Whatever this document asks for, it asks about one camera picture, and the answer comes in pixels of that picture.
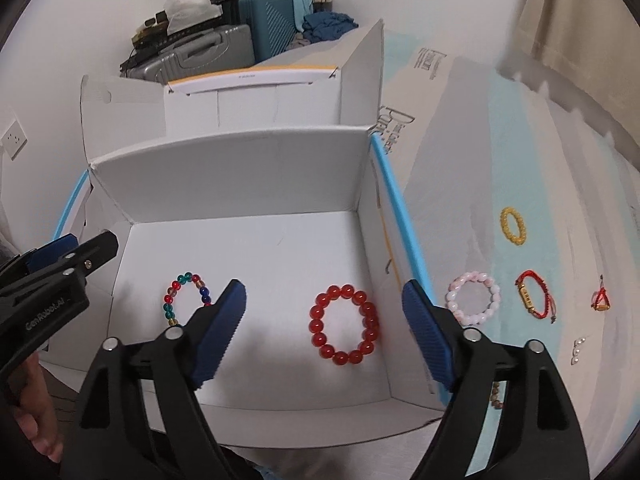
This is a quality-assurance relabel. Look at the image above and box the white plastic bag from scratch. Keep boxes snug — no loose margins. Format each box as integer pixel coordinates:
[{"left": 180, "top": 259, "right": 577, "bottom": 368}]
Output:
[{"left": 162, "top": 0, "right": 224, "bottom": 32}]

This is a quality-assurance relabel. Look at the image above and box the small red cord charm bracelet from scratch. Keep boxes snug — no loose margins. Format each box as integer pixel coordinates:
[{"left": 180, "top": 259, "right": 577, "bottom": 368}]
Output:
[{"left": 591, "top": 274, "right": 612, "bottom": 312}]

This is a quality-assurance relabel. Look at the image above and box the yellow bead bracelet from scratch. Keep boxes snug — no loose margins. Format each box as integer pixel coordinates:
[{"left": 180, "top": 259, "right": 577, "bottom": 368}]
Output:
[{"left": 500, "top": 206, "right": 527, "bottom": 245}]

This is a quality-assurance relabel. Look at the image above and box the dark clutter on suitcase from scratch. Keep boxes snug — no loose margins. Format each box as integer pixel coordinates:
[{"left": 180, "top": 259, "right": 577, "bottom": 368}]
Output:
[{"left": 120, "top": 9, "right": 172, "bottom": 70}]

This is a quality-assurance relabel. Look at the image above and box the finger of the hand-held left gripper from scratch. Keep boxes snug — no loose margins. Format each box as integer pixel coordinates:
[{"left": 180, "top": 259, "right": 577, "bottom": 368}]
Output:
[
  {"left": 47, "top": 232, "right": 120, "bottom": 281},
  {"left": 26, "top": 234, "right": 82, "bottom": 270}
]

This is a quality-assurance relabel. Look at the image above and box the person's left hand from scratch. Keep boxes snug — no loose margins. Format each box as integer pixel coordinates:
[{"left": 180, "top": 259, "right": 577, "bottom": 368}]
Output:
[{"left": 0, "top": 352, "right": 64, "bottom": 464}]

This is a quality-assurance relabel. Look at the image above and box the teal hard suitcase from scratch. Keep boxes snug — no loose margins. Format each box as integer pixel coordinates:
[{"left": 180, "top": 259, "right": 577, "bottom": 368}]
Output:
[{"left": 220, "top": 0, "right": 302, "bottom": 66}]

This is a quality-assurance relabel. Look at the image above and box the red bead bracelet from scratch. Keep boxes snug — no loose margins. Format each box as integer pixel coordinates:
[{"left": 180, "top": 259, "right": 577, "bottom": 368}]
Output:
[{"left": 308, "top": 284, "right": 381, "bottom": 366}]

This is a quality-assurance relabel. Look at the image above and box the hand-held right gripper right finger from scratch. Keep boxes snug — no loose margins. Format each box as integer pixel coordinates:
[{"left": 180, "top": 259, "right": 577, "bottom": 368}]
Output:
[{"left": 403, "top": 280, "right": 591, "bottom": 480}]

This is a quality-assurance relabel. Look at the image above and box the striped bed sheet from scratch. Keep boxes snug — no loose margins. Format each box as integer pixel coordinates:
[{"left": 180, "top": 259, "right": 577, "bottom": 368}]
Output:
[{"left": 372, "top": 30, "right": 640, "bottom": 480}]

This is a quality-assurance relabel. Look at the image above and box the grey hard suitcase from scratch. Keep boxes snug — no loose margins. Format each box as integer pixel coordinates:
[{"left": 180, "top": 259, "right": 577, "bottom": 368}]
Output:
[{"left": 122, "top": 24, "right": 257, "bottom": 83}]

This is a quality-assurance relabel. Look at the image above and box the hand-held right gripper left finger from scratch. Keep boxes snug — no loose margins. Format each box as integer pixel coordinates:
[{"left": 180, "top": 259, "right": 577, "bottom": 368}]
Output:
[{"left": 60, "top": 279, "right": 247, "bottom": 480}]

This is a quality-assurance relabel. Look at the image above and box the multicoloured bead bracelet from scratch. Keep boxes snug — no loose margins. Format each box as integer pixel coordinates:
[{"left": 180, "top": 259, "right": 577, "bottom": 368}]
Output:
[{"left": 161, "top": 272, "right": 215, "bottom": 330}]

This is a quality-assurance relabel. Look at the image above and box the red cord gold tube bracelet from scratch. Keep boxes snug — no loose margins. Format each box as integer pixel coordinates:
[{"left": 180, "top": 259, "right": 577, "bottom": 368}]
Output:
[{"left": 515, "top": 270, "right": 557, "bottom": 325}]

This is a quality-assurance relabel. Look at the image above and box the dark blue clothes pile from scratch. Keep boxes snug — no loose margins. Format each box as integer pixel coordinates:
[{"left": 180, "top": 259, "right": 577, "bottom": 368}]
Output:
[{"left": 301, "top": 11, "right": 360, "bottom": 44}]

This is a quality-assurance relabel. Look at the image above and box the white wall socket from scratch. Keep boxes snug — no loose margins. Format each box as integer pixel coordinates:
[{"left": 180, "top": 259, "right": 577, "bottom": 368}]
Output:
[{"left": 0, "top": 119, "right": 26, "bottom": 161}]

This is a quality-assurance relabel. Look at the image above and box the pink bead bracelet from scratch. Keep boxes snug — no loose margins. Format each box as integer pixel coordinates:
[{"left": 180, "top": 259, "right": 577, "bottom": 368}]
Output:
[{"left": 446, "top": 270, "right": 501, "bottom": 325}]

